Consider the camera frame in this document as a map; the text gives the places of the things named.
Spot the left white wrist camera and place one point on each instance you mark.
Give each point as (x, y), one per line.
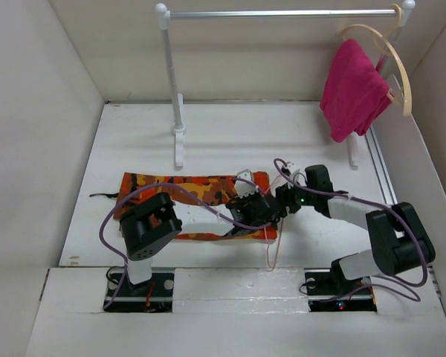
(245, 185)

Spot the orange camouflage trousers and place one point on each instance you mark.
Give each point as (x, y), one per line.
(213, 190)

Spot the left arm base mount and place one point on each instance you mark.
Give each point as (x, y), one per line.
(152, 296)

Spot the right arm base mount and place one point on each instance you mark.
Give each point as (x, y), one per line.
(327, 293)

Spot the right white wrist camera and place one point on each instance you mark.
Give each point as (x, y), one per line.
(292, 171)

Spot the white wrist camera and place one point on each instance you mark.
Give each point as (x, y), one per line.
(245, 185)
(292, 171)

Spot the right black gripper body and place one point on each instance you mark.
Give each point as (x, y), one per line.
(295, 197)

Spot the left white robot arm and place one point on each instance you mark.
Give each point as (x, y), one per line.
(150, 226)

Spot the aluminium side rail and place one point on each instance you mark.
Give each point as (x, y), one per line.
(381, 170)

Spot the magenta hanging garment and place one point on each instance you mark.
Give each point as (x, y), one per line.
(355, 94)

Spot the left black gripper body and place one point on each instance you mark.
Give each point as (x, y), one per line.
(247, 199)

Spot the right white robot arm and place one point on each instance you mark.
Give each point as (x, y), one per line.
(400, 248)

